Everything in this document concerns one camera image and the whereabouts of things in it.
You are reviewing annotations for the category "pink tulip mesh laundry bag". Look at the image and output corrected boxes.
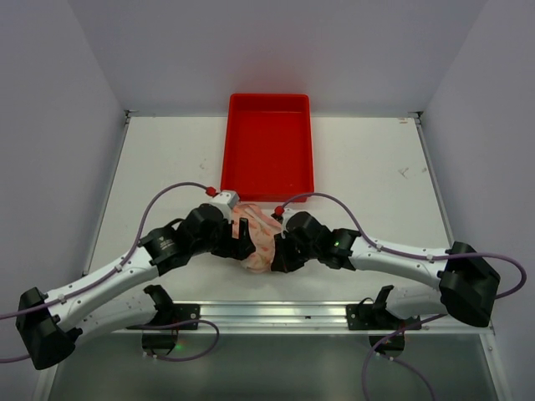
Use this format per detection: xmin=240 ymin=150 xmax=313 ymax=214
xmin=232 ymin=203 xmax=282 ymax=273

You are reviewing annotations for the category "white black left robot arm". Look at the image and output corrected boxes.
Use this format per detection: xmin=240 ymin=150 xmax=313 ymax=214
xmin=15 ymin=204 xmax=256 ymax=370

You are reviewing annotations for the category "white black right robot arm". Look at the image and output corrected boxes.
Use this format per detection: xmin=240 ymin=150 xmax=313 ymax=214
xmin=271 ymin=207 xmax=501 ymax=327

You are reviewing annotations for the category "red plastic tray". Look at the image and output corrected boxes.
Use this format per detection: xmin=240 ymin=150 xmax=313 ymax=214
xmin=220 ymin=94 xmax=314 ymax=202

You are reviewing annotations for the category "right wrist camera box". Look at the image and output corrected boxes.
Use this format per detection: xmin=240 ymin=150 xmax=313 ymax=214
xmin=271 ymin=206 xmax=295 ymax=238

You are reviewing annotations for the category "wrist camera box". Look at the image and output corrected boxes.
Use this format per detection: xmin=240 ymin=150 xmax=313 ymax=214
xmin=209 ymin=190 xmax=240 ymax=215
xmin=271 ymin=206 xmax=295 ymax=238

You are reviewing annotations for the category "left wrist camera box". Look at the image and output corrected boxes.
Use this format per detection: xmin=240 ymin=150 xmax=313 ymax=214
xmin=209 ymin=190 xmax=240 ymax=215

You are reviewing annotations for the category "aluminium mounting rail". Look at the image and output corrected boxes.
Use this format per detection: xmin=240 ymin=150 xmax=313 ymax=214
xmin=125 ymin=301 xmax=423 ymax=335

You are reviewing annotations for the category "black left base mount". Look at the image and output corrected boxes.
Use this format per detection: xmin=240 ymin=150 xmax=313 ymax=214
xmin=141 ymin=303 xmax=201 ymax=355

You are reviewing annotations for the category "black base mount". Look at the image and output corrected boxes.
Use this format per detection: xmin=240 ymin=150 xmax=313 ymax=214
xmin=345 ymin=294 xmax=406 ymax=358
xmin=141 ymin=303 xmax=201 ymax=355

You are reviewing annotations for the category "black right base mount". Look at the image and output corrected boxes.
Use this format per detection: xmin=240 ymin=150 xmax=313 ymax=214
xmin=345 ymin=294 xmax=406 ymax=358

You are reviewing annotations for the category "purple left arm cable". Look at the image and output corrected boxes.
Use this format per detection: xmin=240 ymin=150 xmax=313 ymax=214
xmin=0 ymin=180 xmax=221 ymax=364

